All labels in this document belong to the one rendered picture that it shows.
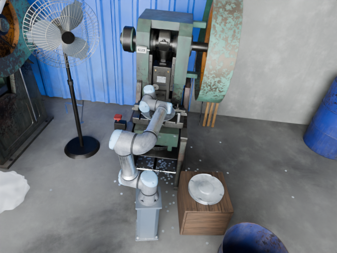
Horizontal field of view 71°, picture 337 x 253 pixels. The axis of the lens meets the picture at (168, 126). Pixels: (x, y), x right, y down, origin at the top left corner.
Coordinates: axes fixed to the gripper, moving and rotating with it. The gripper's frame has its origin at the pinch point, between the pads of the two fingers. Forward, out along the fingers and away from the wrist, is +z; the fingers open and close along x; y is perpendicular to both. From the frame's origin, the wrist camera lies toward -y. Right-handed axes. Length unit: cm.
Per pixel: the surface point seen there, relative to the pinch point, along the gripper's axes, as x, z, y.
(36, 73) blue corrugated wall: -36, 33, -229
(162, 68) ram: 24.7, -30.0, -12.0
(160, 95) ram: 15.7, -9.3, -9.5
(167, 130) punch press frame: 5.9, 17.9, 3.1
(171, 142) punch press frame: 2.9, 26.9, 8.7
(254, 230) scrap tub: -7, 38, 100
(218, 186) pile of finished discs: 5, 46, 60
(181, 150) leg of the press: 3.8, 30.6, 19.7
